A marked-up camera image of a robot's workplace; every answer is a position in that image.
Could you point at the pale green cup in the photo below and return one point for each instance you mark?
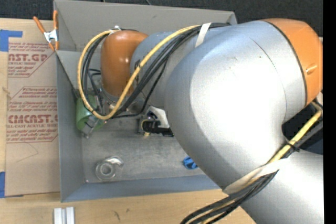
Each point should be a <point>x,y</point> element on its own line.
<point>82,112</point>

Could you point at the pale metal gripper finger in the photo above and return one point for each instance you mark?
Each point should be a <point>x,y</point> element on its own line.
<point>91,126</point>

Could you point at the grey metal bin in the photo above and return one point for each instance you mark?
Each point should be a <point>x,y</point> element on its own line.
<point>147,154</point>

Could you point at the brown cardboard board, red print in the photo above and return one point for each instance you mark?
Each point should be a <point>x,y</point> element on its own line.
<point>31,154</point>

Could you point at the black cylinder on white bracket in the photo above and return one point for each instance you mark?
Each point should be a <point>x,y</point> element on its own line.
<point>151,126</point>

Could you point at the small blue thing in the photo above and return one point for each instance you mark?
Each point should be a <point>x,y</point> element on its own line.
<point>189,162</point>

